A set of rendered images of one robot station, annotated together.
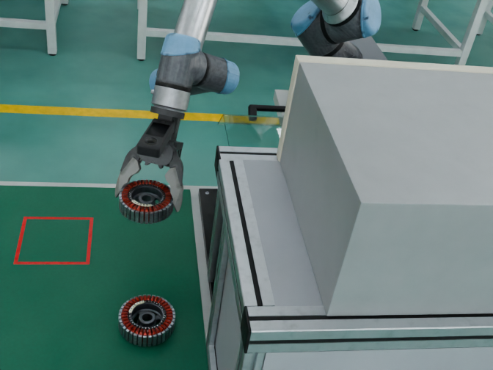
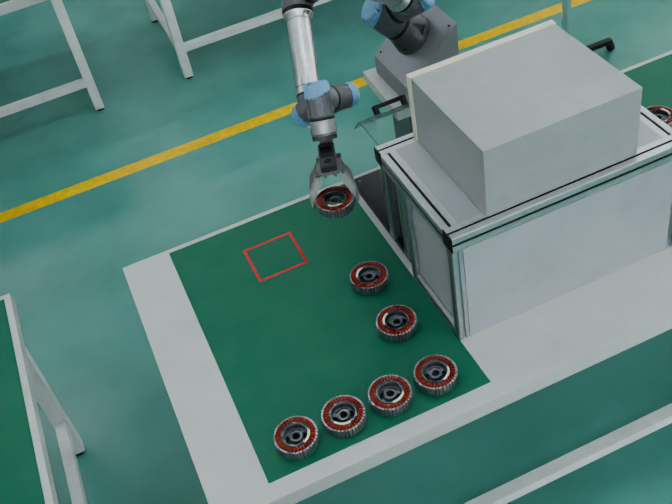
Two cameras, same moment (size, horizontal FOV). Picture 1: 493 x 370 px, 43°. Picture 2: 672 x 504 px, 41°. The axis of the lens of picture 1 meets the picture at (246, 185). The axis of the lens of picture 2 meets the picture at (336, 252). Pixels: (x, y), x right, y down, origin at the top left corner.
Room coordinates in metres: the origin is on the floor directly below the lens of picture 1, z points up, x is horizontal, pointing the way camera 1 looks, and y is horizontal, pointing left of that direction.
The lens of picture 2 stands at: (-0.99, 0.28, 2.59)
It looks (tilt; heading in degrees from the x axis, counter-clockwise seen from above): 43 degrees down; 358
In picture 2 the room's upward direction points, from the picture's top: 12 degrees counter-clockwise
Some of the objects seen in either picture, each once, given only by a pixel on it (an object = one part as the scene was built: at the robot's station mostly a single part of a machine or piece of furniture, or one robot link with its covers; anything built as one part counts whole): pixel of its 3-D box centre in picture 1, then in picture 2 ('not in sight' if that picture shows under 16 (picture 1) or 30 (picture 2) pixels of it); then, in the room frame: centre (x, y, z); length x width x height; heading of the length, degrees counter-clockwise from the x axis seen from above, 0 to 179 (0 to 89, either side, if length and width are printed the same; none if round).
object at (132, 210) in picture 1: (146, 200); (335, 202); (1.02, 0.20, 0.93); 0.11 x 0.11 x 0.04
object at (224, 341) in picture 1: (229, 346); (435, 264); (0.70, -0.02, 0.91); 0.28 x 0.03 x 0.32; 13
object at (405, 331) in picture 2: not in sight; (396, 323); (0.65, 0.12, 0.77); 0.11 x 0.11 x 0.04
